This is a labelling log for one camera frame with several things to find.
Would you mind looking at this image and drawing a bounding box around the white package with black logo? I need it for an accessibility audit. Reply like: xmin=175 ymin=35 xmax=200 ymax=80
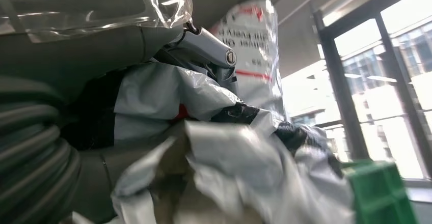
xmin=71 ymin=0 xmax=356 ymax=224

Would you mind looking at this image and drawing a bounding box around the dark window frame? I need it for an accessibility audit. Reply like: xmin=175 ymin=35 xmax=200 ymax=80
xmin=312 ymin=0 xmax=432 ymax=183

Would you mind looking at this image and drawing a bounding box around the clear plastic film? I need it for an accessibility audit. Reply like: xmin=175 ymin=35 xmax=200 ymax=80
xmin=0 ymin=0 xmax=194 ymax=44

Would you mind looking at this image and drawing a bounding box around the green plastic basket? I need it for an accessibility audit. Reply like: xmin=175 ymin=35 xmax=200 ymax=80
xmin=341 ymin=160 xmax=419 ymax=224

